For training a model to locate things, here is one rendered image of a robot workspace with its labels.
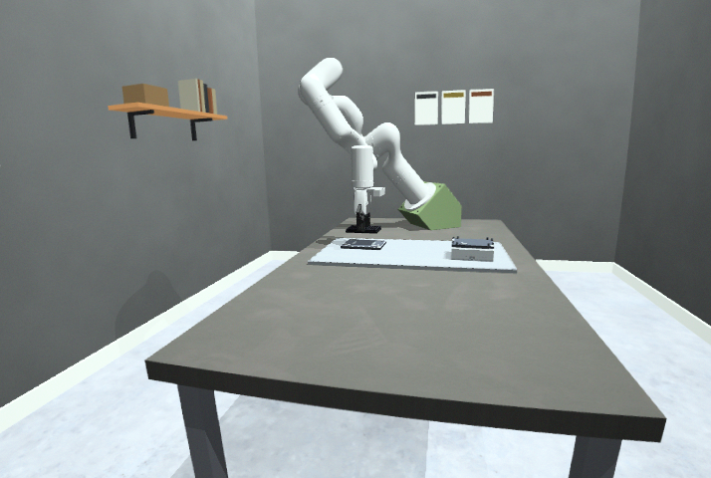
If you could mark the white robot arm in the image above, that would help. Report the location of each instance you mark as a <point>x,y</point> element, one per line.
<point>343,122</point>

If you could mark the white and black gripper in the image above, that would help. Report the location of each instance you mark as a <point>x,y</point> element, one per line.
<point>362,208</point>

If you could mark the black well plate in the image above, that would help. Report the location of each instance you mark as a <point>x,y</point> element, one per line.
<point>367,229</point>

